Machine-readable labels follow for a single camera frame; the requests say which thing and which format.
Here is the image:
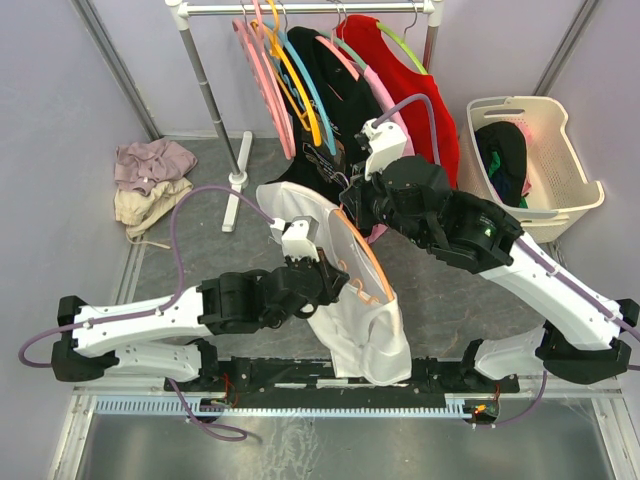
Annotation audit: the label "cream laundry basket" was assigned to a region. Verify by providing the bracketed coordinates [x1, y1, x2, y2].
[457, 96, 605, 244]

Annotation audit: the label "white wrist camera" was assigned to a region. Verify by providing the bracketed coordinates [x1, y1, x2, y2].
[270, 216, 319, 262]
[361, 119, 407, 181]

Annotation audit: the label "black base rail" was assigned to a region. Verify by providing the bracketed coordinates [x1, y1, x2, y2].
[177, 342, 520, 419]

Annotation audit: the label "blue hanger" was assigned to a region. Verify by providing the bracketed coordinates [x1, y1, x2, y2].
[264, 21, 337, 155]

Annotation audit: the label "orange wavy hanger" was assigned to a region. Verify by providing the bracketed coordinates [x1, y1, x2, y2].
[328, 197, 396, 304]

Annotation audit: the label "green hanger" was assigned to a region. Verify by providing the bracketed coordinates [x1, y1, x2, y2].
[376, 6, 428, 75]

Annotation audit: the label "white clothes rack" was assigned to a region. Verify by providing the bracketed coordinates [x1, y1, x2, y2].
[165, 1, 444, 233]

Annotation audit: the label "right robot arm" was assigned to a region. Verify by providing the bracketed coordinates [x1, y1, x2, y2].
[339, 155, 639, 391]

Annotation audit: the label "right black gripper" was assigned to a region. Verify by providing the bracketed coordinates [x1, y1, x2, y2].
[342, 155, 433, 249]

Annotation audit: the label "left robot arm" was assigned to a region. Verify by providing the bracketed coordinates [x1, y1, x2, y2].
[51, 255, 349, 390]

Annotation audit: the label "mauve crumpled cloth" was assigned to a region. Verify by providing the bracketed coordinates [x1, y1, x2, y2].
[114, 138, 198, 196]

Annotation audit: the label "red t shirt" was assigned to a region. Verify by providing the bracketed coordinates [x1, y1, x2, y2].
[335, 13, 461, 189]

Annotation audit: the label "beige crumpled cloth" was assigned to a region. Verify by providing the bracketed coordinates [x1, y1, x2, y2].
[114, 178, 193, 250]

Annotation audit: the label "salmon hanger holding shirt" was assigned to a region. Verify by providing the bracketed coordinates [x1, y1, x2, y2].
[318, 31, 360, 81]

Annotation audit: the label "pink t shirt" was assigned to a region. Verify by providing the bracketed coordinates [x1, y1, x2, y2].
[362, 66, 415, 244]

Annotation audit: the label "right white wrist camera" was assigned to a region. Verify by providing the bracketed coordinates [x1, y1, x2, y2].
[361, 119, 407, 181]

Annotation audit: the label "yellow hanger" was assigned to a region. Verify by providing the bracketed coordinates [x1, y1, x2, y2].
[253, 1, 323, 146]

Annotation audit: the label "white t shirt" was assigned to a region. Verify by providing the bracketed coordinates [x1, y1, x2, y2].
[256, 182, 412, 386]

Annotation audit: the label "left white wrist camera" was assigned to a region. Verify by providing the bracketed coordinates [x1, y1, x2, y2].
[270, 216, 319, 262]

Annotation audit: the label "pink wavy hanger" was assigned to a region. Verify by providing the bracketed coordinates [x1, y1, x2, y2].
[232, 8, 295, 160]

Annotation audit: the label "dark clothes in basket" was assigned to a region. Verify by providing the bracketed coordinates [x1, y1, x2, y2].
[474, 121, 528, 208]

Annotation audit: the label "black t shirt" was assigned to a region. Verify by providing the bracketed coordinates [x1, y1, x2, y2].
[275, 26, 382, 205]

